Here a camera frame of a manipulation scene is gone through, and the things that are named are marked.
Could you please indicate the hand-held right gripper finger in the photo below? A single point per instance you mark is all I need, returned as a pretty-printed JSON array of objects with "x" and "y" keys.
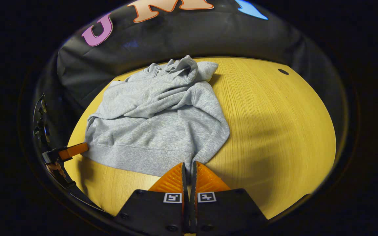
[
  {"x": 193, "y": 213},
  {"x": 185, "y": 213}
]

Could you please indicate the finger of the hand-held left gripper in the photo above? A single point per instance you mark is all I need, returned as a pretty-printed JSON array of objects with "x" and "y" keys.
[{"x": 74, "y": 150}]

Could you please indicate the grey sweatshirt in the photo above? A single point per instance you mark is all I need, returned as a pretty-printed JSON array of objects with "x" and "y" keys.
[{"x": 156, "y": 124}]

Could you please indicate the black backdrop cloth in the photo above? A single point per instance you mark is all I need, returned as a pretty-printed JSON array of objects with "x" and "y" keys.
[{"x": 176, "y": 39}]

